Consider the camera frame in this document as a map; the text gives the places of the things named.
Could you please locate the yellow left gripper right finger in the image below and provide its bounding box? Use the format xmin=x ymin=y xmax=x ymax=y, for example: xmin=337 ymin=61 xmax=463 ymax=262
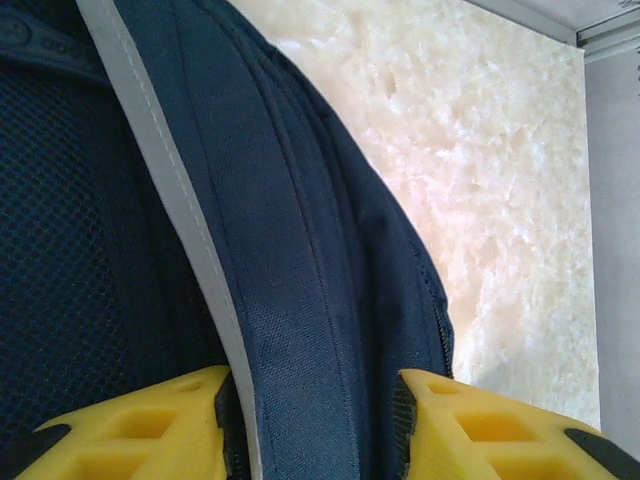
xmin=392 ymin=368 xmax=640 ymax=480

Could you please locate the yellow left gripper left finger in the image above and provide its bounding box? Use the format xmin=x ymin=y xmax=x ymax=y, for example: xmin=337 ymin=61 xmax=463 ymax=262
xmin=14 ymin=363 xmax=239 ymax=480

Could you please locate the navy blue school backpack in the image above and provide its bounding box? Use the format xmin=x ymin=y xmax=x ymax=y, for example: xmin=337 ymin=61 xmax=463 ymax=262
xmin=0 ymin=0 xmax=456 ymax=480

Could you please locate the aluminium left side rail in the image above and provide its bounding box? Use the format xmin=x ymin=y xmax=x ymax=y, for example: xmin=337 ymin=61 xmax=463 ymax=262
xmin=469 ymin=0 xmax=640 ymax=64

